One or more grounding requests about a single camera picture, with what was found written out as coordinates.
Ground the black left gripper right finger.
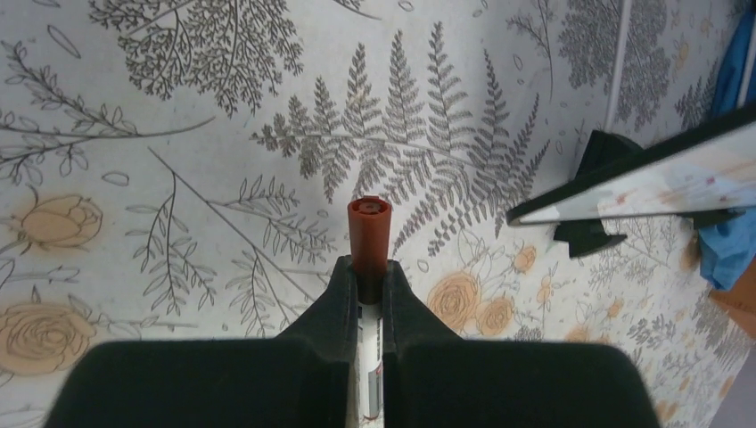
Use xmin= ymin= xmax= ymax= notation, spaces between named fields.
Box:
xmin=382 ymin=261 xmax=659 ymax=427

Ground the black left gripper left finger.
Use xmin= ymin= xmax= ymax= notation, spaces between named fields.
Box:
xmin=45 ymin=256 xmax=358 ymax=427

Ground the white whiteboard marker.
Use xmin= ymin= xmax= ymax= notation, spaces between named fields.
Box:
xmin=357 ymin=303 xmax=383 ymax=419

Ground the red marker cap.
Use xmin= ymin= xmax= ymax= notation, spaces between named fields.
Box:
xmin=347 ymin=196 xmax=392 ymax=305

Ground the white whiteboard black frame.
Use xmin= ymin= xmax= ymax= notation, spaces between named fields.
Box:
xmin=505 ymin=0 xmax=756 ymax=259

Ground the floral tablecloth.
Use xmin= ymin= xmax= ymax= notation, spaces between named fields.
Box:
xmin=1 ymin=1 xmax=753 ymax=427

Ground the orange compartment tray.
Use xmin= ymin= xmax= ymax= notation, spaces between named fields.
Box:
xmin=709 ymin=270 xmax=755 ymax=339

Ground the blue Pikachu cloth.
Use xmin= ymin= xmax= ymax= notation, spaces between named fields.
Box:
xmin=696 ymin=5 xmax=756 ymax=292

